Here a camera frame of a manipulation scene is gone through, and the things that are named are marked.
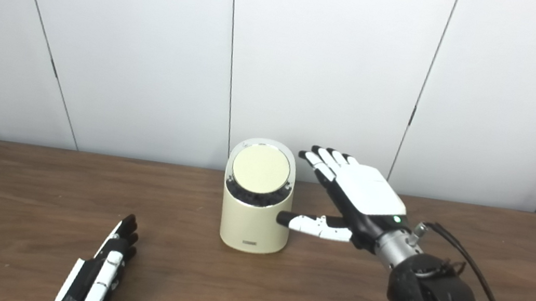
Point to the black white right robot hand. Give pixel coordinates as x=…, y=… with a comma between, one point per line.
x=372, y=191

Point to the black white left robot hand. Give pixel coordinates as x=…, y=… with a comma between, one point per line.
x=98, y=273

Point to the round cream bin lid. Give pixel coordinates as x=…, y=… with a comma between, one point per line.
x=261, y=169

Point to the cream-colored bin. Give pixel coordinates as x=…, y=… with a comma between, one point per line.
x=252, y=227

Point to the black bin liner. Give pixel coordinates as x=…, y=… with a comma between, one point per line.
x=256, y=200

